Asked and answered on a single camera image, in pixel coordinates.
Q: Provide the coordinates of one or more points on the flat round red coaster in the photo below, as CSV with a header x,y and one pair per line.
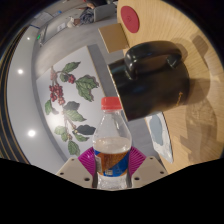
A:
x,y
130,19

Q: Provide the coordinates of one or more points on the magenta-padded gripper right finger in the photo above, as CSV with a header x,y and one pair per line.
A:
x,y
150,170

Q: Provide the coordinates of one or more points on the wall notice board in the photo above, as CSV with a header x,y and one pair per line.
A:
x,y
42,20

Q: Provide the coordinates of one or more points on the black mug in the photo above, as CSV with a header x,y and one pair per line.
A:
x,y
153,86

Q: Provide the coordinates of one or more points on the white wall poster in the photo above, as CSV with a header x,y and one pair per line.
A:
x,y
61,27

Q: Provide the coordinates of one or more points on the grey chair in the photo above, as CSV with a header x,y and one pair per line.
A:
x,y
105,11

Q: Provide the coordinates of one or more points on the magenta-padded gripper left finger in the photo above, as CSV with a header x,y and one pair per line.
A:
x,y
75,170

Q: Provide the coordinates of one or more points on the coffee plant wall mural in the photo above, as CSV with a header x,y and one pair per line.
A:
x,y
80,66

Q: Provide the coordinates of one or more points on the green exit sign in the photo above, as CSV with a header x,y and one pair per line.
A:
x,y
38,36

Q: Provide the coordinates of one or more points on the brown cardboard box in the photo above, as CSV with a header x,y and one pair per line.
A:
x,y
113,38

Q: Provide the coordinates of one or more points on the clear bottle with red cap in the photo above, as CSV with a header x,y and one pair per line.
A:
x,y
111,146

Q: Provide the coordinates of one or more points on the group of ceiling lights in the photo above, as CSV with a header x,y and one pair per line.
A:
x,y
31,133

